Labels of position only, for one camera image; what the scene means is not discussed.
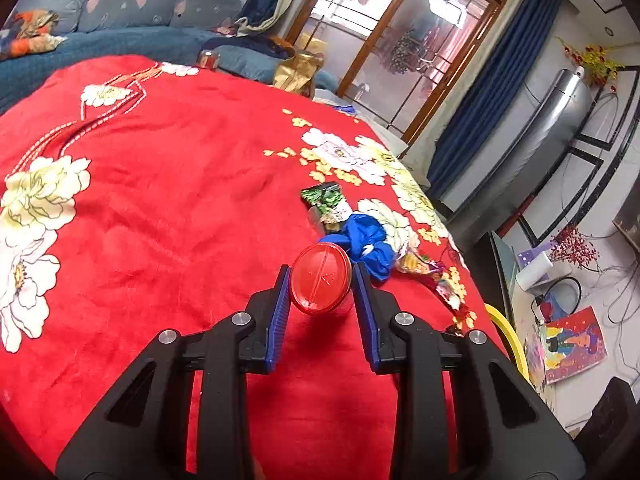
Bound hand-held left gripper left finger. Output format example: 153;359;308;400
55;264;293;480

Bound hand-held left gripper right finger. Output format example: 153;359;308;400
351;261;586;480

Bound blue cloth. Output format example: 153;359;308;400
320;212;397;283

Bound yellow rimmed black trash bin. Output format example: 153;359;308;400
481;303;531;387

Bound green snack wrapper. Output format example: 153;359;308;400
299;183;354;234

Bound colourful picture book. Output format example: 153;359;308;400
529;304;609;387

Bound black hoop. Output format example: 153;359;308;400
531;274;584;322

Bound television cabinet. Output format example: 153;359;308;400
469;229;640;437

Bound white vase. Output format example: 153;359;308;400
515;251;554;293

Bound red berry branches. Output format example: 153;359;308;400
547;224;602;272

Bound red floral blanket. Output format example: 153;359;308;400
0;54;507;480

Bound grey coffee table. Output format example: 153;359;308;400
312;87;412;159

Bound silver tower air conditioner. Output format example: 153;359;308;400
439;67;597;235

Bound gold paper bag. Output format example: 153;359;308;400
272;52;327;99

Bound long blue curtain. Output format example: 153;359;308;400
425;0;564;204

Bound dark clothes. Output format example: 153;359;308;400
202;34;297;62

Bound yellow cardboard box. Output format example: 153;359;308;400
294;32;327;57

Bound hanging clothes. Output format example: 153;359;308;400
389;24;437;77

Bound wooden glass sliding door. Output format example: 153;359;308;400
286;0;519;145

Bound blue sofa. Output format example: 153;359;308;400
0;0;341;117

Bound yellow red artificial flowers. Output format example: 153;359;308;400
556;36;627;87

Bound orange patterned blanket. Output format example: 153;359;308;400
0;9;69;59

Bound wall television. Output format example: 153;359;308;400
612;174;640;252

